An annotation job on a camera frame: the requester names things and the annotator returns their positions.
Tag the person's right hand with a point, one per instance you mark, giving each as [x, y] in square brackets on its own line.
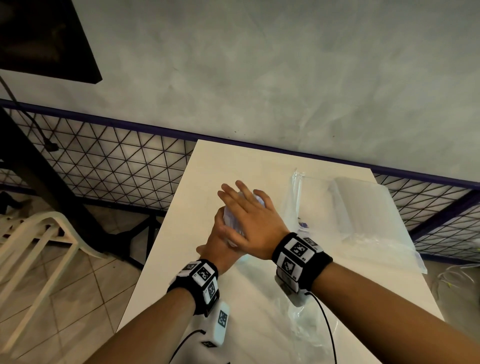
[258, 225]

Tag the person's left forearm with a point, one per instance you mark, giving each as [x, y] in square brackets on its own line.
[142, 330]

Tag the cluster of white straws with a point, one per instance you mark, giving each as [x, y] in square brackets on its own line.
[230, 219]

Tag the person's left hand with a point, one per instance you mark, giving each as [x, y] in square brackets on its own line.
[221, 251]

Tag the clear plastic bag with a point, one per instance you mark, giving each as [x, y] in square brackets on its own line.
[303, 326]

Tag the clear acrylic sign stand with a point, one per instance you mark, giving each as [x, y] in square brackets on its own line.
[300, 198]

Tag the person's right forearm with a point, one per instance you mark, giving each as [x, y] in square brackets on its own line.
[393, 318]

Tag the black wall television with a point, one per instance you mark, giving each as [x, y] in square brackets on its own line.
[45, 37]

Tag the dark wooden post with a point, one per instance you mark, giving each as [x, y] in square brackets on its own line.
[37, 172]

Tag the pack of straws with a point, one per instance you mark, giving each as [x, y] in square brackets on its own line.
[371, 213]

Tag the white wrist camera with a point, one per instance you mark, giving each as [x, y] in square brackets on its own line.
[219, 326]
[296, 299]

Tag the white plastic chair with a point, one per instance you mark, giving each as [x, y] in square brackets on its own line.
[48, 221]

